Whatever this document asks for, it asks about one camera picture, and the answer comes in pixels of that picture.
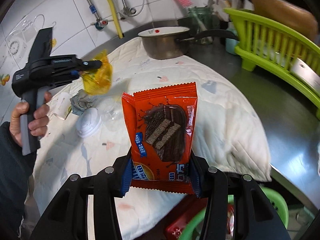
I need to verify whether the yellow plastic candy wrapper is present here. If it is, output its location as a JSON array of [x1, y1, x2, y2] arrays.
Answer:
[[81, 50, 113, 95]]

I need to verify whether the grey white paper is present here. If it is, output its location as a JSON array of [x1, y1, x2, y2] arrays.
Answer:
[[70, 89, 98, 116]]

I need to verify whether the white paper cup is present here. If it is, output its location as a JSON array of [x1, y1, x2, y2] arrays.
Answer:
[[49, 92, 72, 120]]

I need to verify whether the clear plastic cup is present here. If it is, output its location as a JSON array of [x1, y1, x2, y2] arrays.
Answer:
[[97, 96, 125, 132]]

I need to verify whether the white plastic dome lid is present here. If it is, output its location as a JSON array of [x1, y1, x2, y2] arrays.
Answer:
[[75, 108, 102, 138]]

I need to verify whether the orange chocolate cake wrapper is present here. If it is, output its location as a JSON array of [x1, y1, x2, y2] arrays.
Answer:
[[121, 82, 197, 194]]

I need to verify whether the dark sleeve left forearm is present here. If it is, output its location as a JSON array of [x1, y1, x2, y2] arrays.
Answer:
[[0, 122, 36, 239]]

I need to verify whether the person's left hand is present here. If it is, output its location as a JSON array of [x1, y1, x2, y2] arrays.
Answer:
[[9, 92, 52, 147]]

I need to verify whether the green plastic waste basket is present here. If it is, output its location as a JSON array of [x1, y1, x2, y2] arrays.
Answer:
[[178, 186, 289, 239]]

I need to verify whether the red plastic crate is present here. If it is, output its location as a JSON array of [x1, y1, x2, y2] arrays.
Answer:
[[164, 195, 207, 240]]

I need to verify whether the green glass jar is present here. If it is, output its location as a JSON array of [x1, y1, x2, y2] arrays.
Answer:
[[188, 7, 212, 34]]

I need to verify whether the steel cleaver blade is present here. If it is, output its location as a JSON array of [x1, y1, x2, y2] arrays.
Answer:
[[290, 58, 320, 96]]

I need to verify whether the green plastic dish rack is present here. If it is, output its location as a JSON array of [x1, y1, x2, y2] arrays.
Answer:
[[224, 8, 319, 108]]

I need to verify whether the brown clay pot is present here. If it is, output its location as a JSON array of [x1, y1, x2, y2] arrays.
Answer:
[[251, 0, 318, 41]]

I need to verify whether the left braided water hose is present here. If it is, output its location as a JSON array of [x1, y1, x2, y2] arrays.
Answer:
[[76, 0, 109, 30]]

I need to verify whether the yellow gas hose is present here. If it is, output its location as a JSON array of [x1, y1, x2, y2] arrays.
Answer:
[[99, 0, 125, 39]]

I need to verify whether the metal saucepan with black handle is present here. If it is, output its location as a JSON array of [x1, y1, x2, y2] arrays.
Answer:
[[138, 26, 239, 60]]

